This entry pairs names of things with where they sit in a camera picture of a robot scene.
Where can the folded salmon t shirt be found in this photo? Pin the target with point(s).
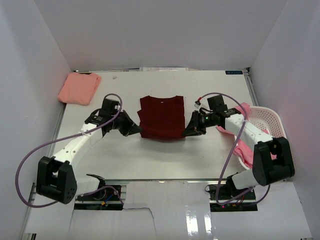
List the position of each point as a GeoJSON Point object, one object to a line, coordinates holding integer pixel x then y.
{"type": "Point", "coordinates": [79, 88]}

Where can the white perforated plastic basket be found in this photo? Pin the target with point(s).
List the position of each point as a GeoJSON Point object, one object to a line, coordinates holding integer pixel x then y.
{"type": "Point", "coordinates": [270, 120]}

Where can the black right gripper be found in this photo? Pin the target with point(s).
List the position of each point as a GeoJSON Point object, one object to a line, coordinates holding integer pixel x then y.
{"type": "Point", "coordinates": [194, 128]}

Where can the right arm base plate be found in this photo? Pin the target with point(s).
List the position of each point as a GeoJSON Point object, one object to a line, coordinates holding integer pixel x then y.
{"type": "Point", "coordinates": [226, 194]}

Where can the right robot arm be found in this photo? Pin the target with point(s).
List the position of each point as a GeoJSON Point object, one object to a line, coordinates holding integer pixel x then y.
{"type": "Point", "coordinates": [272, 157]}

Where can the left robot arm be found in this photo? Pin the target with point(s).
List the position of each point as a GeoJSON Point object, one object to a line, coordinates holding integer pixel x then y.
{"type": "Point", "coordinates": [56, 175]}

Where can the dark red t shirt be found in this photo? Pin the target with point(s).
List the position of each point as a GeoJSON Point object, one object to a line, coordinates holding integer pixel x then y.
{"type": "Point", "coordinates": [162, 118]}

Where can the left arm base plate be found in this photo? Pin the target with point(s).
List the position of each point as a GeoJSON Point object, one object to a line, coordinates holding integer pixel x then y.
{"type": "Point", "coordinates": [107, 194]}

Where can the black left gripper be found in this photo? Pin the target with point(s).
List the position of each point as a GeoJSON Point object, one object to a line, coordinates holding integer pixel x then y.
{"type": "Point", "coordinates": [131, 128]}

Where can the pink t shirt in basket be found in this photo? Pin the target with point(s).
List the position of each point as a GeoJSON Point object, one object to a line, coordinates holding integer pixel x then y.
{"type": "Point", "coordinates": [243, 150]}

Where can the papers behind table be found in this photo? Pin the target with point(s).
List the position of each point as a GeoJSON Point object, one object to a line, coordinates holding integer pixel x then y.
{"type": "Point", "coordinates": [163, 69]}

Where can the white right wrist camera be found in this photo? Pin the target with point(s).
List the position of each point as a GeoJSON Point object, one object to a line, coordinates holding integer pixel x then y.
{"type": "Point", "coordinates": [199, 105]}

